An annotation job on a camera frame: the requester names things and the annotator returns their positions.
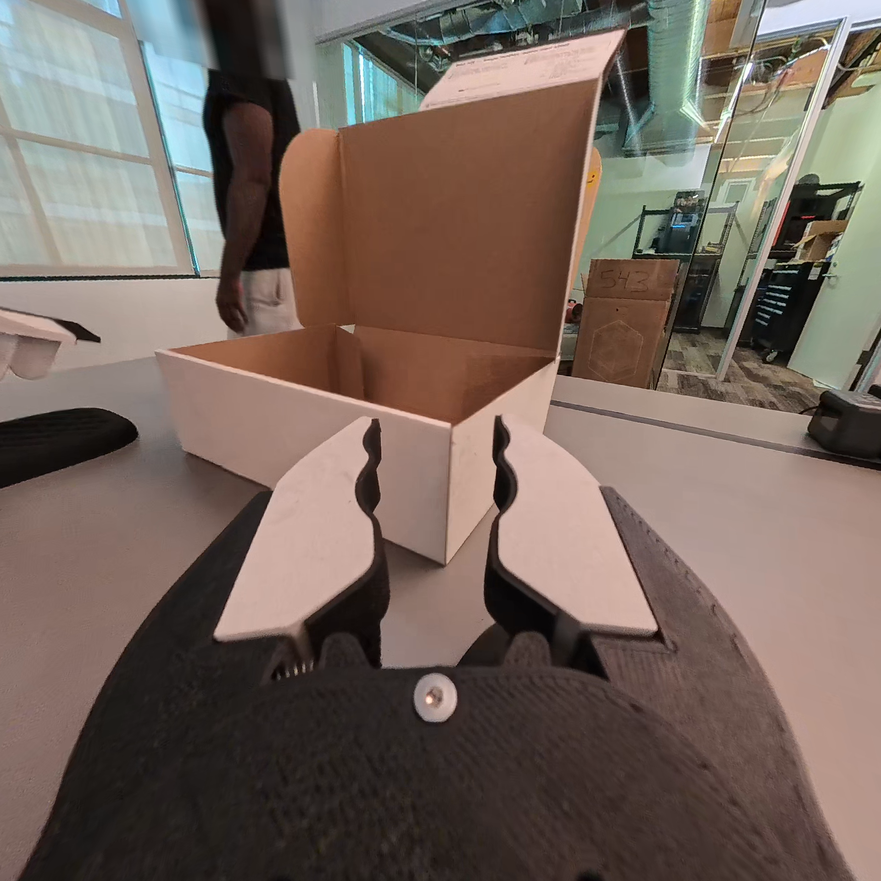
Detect white cardboard box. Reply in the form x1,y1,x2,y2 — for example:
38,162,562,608
155,28,627,567

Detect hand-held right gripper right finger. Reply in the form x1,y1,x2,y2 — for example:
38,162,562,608
484,415,660,679

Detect black tool cabinet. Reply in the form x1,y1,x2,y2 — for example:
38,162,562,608
747,180,864,362

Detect glass partition door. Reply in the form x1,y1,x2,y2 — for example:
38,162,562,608
657,17,849,383

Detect black wire shelf rack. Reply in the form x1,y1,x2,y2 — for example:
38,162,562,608
633,201,741,331

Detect black charger device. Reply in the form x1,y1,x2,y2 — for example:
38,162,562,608
807,389,881,472

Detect white door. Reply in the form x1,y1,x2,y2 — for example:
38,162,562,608
786,89,881,395

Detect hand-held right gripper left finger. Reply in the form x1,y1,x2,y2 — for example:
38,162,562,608
213,416,391,669

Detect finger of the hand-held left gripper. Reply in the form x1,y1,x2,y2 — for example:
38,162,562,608
0,307,100,379

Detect brown cardboard box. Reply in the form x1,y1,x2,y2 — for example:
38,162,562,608
571,258,680,388

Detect silver ventilation duct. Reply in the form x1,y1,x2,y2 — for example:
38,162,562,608
619,0,711,154

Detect large window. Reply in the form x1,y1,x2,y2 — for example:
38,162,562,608
0,0,216,276

